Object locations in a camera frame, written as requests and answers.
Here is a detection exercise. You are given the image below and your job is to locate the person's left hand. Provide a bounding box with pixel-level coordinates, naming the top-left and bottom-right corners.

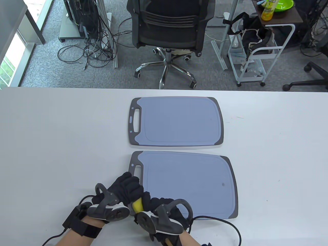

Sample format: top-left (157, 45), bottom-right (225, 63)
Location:
top-left (92, 172), bottom-right (144, 209)

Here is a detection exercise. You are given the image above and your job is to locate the person's right hand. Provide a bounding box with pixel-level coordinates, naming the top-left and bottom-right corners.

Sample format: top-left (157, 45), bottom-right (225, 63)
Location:
top-left (141, 191), bottom-right (192, 246)

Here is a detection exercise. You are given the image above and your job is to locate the yellow green sponge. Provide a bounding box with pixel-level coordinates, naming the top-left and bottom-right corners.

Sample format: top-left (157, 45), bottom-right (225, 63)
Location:
top-left (132, 198), bottom-right (144, 213)

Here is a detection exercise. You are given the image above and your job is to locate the grey white hand controller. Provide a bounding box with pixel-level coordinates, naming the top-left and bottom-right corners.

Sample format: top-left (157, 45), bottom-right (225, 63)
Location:
top-left (87, 183), bottom-right (130, 223)
top-left (135, 199), bottom-right (193, 235)

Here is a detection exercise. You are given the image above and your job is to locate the blue cutting board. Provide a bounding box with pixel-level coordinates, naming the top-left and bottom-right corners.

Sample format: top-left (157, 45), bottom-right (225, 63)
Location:
top-left (128, 151), bottom-right (239, 219)
top-left (129, 97), bottom-right (224, 147)

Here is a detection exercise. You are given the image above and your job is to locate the person's right forearm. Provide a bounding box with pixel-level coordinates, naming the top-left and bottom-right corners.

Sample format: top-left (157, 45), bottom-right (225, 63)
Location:
top-left (165, 232), bottom-right (203, 246)

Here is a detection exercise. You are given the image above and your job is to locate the person's left forearm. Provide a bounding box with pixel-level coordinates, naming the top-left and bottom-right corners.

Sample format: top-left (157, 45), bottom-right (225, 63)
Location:
top-left (55, 217), bottom-right (105, 246)

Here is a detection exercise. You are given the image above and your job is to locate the black office chair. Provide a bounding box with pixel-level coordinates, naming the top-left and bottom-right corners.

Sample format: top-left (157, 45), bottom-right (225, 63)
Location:
top-left (127, 0), bottom-right (216, 90)

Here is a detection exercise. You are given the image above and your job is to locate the grey cart base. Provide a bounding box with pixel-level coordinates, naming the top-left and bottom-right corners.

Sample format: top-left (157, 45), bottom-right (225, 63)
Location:
top-left (58, 18), bottom-right (85, 43)

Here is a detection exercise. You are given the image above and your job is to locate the window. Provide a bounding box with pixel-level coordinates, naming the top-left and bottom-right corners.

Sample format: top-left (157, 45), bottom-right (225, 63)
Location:
top-left (0, 28), bottom-right (35, 87)

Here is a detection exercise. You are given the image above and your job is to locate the white power strip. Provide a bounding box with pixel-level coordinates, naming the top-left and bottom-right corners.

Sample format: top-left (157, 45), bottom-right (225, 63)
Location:
top-left (101, 13), bottom-right (113, 49)

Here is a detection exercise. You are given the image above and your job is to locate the black computer tower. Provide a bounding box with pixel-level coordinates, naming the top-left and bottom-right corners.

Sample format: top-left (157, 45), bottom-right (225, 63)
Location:
top-left (64, 0), bottom-right (100, 39)

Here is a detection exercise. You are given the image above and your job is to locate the black bag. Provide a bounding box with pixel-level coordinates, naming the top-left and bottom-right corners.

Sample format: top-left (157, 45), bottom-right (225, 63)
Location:
top-left (223, 12), bottom-right (276, 60)

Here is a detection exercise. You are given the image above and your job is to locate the black chair base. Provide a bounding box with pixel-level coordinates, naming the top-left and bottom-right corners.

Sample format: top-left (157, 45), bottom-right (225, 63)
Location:
top-left (283, 61), bottom-right (328, 92)

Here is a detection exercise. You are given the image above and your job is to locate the yellow drink bottle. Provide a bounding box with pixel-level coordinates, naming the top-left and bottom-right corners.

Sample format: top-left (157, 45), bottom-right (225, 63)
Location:
top-left (261, 0), bottom-right (279, 21)

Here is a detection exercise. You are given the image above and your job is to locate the white cart brown top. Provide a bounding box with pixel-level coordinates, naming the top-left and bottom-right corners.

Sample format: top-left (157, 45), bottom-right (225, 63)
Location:
top-left (228, 0), bottom-right (304, 87)

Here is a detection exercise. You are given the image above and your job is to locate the green bowl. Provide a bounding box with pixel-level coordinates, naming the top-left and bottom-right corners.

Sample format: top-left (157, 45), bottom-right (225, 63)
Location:
top-left (274, 0), bottom-right (294, 11)

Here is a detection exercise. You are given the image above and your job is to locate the black cable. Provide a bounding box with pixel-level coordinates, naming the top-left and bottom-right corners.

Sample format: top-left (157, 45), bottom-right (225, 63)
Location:
top-left (42, 229), bottom-right (67, 246)
top-left (192, 216), bottom-right (242, 246)

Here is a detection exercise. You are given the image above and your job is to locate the aluminium frame leg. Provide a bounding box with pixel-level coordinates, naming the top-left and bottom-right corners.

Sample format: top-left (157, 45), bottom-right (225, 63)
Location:
top-left (99, 0), bottom-right (118, 69)
top-left (211, 0), bottom-right (240, 71)

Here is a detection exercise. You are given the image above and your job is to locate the tangle of black cables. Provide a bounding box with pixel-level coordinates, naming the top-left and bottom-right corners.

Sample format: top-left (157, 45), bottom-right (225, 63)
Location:
top-left (58, 15), bottom-right (134, 71)
top-left (300, 0), bottom-right (328, 58)

